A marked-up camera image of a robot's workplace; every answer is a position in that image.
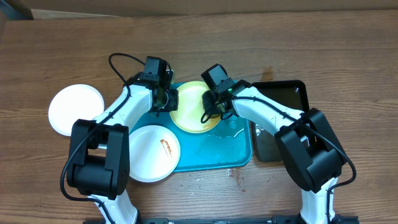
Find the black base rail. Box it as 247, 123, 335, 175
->
82, 215, 360, 224

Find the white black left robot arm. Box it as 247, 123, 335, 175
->
60, 79, 180, 223

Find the teal plastic serving tray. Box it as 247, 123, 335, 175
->
131, 112, 252, 172

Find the green yellow scrub sponge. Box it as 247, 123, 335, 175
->
210, 114, 221, 119

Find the yellow-green plastic plate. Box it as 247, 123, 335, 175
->
170, 81, 221, 134

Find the black tray with water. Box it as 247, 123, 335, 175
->
250, 80, 310, 162

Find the white plate with sauce streak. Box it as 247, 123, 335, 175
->
129, 125, 180, 183

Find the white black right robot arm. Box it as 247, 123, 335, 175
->
201, 80, 352, 223

